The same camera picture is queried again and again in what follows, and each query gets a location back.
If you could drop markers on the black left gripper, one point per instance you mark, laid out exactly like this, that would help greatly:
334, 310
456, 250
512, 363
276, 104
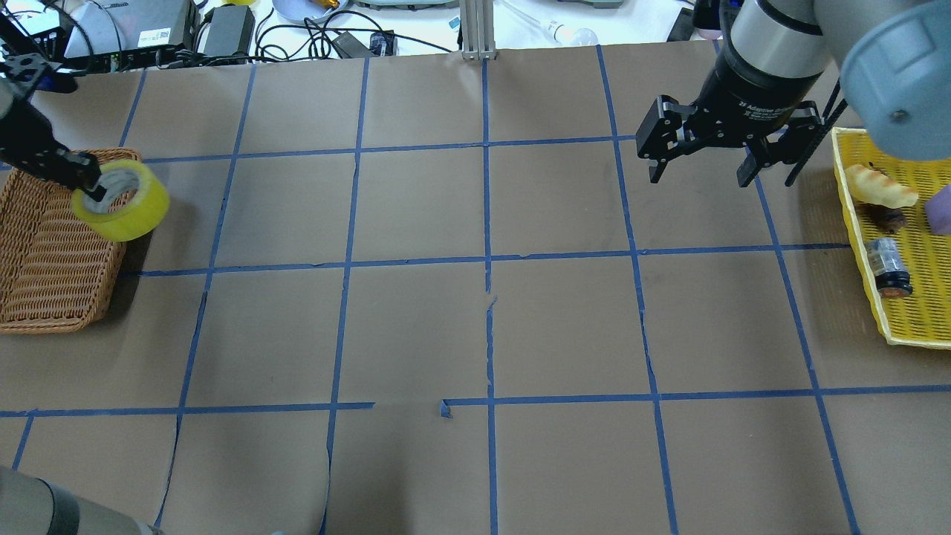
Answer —
24, 128

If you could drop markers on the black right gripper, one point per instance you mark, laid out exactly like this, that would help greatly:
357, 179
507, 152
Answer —
750, 93

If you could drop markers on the yellow tape roll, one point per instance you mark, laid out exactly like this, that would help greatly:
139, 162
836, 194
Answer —
134, 202

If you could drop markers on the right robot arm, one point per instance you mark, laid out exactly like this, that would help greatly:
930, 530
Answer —
787, 71

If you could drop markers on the brown wicker basket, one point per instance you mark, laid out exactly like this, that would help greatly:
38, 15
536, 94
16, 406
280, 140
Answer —
57, 274

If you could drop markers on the black power adapter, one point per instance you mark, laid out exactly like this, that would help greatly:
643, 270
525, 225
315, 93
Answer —
683, 29

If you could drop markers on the toy croissant bread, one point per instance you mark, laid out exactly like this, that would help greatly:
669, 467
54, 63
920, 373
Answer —
870, 186

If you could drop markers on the light bulb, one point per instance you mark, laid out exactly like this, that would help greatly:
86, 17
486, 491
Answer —
556, 32

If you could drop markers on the small brown toy piece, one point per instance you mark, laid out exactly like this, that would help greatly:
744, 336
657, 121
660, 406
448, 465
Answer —
889, 221

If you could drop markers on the black power brick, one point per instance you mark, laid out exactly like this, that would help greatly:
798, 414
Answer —
226, 40

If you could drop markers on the purple foam cube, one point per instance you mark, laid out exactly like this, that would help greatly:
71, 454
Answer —
937, 211

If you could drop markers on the small dark glass bottle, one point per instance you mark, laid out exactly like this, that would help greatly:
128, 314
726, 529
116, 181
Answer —
892, 277

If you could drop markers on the yellow plastic basket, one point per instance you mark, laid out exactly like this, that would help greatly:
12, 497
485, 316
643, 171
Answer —
922, 319

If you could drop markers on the blue plate with brass part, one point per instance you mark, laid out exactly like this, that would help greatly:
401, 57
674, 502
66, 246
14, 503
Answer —
296, 12

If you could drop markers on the aluminium frame post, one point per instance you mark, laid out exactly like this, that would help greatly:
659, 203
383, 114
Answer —
478, 30

